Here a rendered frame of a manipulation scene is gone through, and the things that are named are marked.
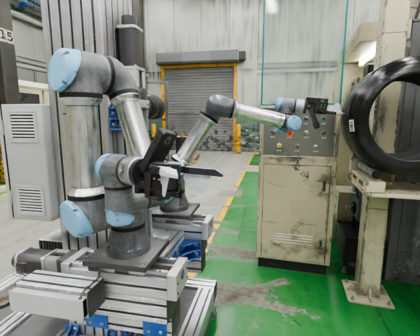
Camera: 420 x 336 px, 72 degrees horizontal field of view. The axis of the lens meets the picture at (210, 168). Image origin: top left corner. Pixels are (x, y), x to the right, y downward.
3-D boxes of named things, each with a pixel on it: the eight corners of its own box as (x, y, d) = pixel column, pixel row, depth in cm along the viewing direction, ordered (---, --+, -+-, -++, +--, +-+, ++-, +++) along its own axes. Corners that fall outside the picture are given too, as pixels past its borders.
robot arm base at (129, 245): (97, 256, 97) (95, 228, 96) (120, 238, 112) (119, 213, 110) (139, 261, 94) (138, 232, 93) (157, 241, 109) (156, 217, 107)
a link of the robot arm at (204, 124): (158, 178, 154) (213, 89, 149) (160, 173, 168) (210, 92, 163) (177, 190, 156) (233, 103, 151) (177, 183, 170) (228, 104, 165)
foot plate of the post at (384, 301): (341, 280, 213) (341, 275, 213) (382, 286, 206) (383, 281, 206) (348, 302, 188) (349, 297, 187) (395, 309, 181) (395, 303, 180)
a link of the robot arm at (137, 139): (119, 71, 101) (159, 205, 98) (89, 67, 93) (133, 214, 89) (138, 53, 94) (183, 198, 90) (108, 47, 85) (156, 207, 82)
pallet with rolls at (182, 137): (174, 157, 896) (173, 133, 883) (200, 157, 891) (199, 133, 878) (165, 163, 778) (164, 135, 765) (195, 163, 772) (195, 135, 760)
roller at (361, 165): (357, 169, 178) (356, 161, 178) (365, 167, 177) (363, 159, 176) (373, 180, 145) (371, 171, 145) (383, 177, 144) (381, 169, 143)
